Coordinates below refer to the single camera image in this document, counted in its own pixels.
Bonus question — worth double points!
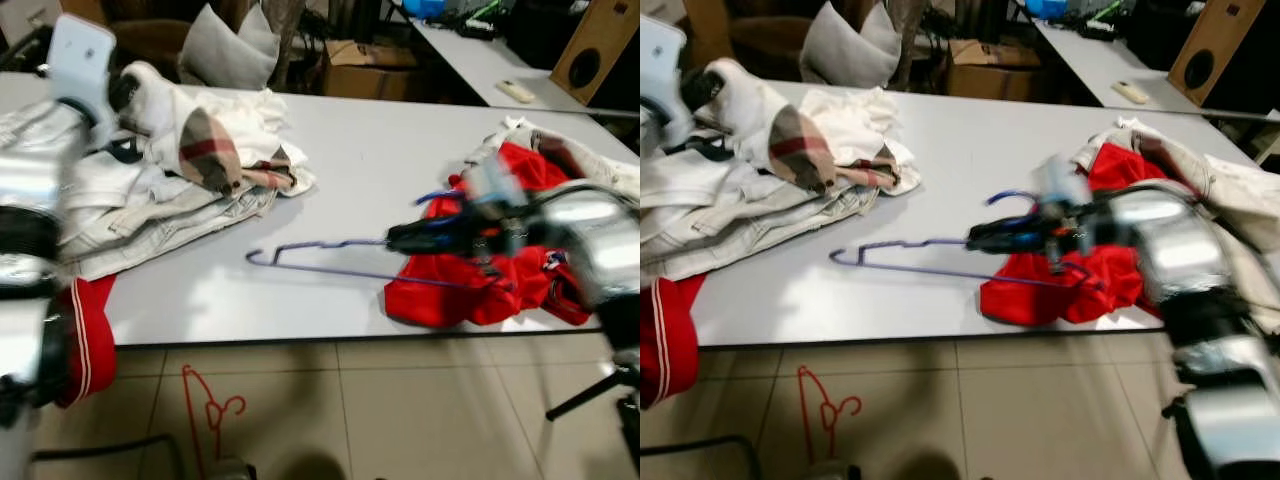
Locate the red shirt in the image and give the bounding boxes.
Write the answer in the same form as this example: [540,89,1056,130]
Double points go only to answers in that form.
[383,140,596,329]
[980,140,1166,326]

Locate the grey pillow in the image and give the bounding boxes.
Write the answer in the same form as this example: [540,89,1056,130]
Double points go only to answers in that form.
[800,0,899,89]
[178,2,282,91]

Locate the wooden loudspeaker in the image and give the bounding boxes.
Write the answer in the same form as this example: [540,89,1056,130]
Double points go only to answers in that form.
[550,0,641,106]
[1168,0,1263,108]

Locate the cream jacket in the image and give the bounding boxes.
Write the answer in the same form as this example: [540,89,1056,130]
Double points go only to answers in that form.
[470,118,641,201]
[1075,118,1280,336]

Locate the cream knit cloth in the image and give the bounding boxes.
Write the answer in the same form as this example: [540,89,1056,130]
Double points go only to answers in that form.
[800,88,906,151]
[195,88,293,151]

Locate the beige trousers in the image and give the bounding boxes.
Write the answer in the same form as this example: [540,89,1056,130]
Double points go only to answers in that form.
[640,135,881,283]
[0,100,281,283]

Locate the open brown cardboard box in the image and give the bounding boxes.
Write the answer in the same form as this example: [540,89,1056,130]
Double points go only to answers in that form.
[322,40,421,99]
[945,38,1046,99]

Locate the red white-striped track pants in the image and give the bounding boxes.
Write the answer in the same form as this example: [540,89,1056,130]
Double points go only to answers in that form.
[55,275,117,408]
[640,277,701,409]

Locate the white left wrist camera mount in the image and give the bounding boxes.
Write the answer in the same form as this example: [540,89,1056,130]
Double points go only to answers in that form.
[45,13,118,116]
[640,15,688,111]

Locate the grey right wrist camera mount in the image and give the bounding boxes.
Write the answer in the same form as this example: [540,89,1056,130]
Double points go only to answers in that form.
[1035,155,1091,216]
[462,155,526,216]

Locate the red wire hanger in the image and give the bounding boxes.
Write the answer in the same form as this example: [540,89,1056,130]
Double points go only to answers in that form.
[180,365,248,480]
[797,365,863,466]

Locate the black metal tube frame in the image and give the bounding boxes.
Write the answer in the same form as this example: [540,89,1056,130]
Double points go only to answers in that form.
[30,435,186,480]

